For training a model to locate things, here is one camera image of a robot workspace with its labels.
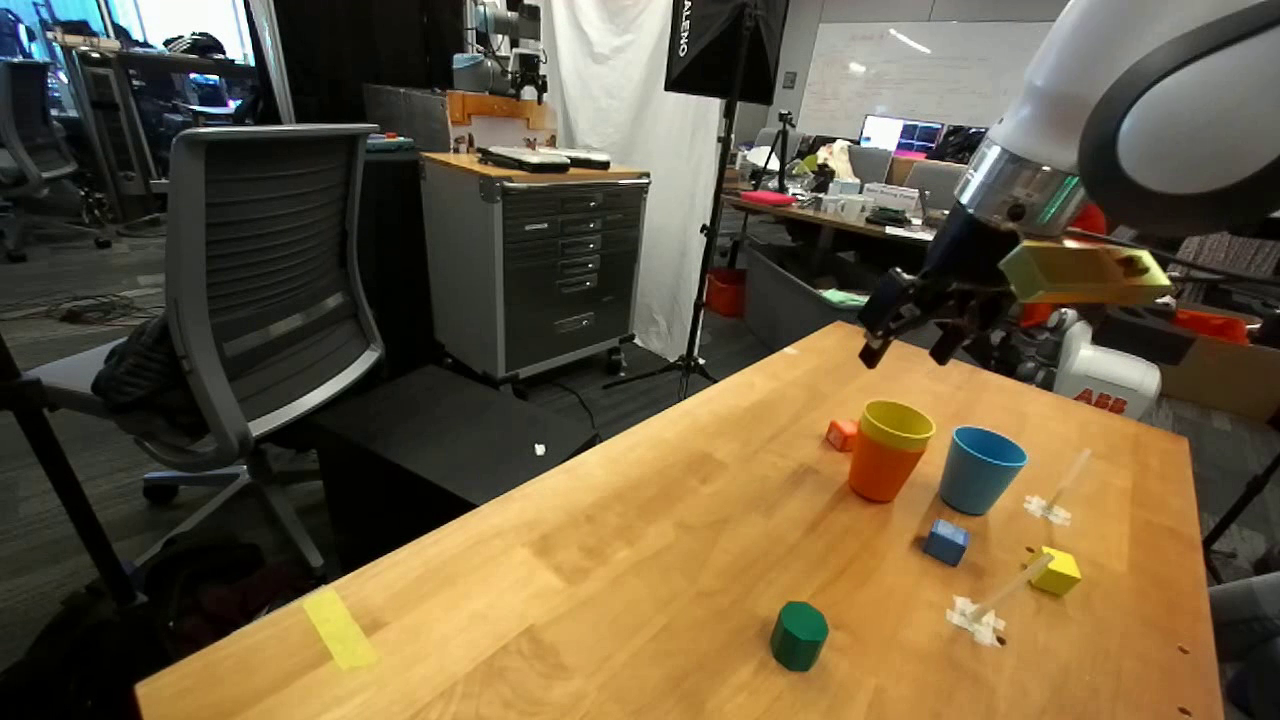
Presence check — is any yellow tape strip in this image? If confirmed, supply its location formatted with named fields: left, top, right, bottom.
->
left=300, top=586, right=383, bottom=676

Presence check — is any blue cube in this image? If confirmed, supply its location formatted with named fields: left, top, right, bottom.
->
left=919, top=515, right=971, bottom=570

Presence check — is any yellow cube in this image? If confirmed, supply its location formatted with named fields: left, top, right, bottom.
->
left=1026, top=539, right=1089, bottom=602

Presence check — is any grey mesh office chair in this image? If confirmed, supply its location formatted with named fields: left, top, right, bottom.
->
left=15, top=121, right=391, bottom=570

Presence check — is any blue plastic cup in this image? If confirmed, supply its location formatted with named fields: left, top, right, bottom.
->
left=935, top=424, right=1034, bottom=521

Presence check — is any orange bucket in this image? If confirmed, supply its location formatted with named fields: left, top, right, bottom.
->
left=699, top=259, right=752, bottom=322

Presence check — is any brown cardboard box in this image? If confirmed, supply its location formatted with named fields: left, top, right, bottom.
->
left=1155, top=326, right=1280, bottom=427

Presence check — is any green cylinder block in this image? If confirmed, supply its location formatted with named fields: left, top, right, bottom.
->
left=763, top=596, right=832, bottom=676

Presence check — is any grey metal drawer cabinet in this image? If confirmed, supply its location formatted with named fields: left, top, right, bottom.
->
left=422, top=146, right=657, bottom=388

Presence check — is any black curtain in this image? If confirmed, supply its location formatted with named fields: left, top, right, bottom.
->
left=271, top=0, right=472, bottom=136

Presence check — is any black light stand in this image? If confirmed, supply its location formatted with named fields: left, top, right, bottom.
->
left=606, top=96, right=748, bottom=392

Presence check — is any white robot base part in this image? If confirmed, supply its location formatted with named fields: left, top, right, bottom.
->
left=1047, top=304, right=1167, bottom=420

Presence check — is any yellow plastic cup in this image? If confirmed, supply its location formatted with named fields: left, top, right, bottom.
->
left=856, top=397, right=939, bottom=455

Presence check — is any yellow-green wrist camera box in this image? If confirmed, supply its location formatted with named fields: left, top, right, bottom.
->
left=996, top=235, right=1177, bottom=311

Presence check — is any white hanging curtain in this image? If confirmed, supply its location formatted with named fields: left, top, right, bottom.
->
left=535, top=0, right=731, bottom=369

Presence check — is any orange plastic cup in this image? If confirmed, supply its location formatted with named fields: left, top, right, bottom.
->
left=846, top=427, right=929, bottom=508

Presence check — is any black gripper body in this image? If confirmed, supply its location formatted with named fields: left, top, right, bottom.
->
left=912, top=195, right=1026, bottom=333

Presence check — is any cluttered work desk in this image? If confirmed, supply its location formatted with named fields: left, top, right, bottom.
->
left=724, top=179, right=939, bottom=252

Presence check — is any black softbox light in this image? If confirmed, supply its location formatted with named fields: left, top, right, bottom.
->
left=661, top=0, right=794, bottom=108

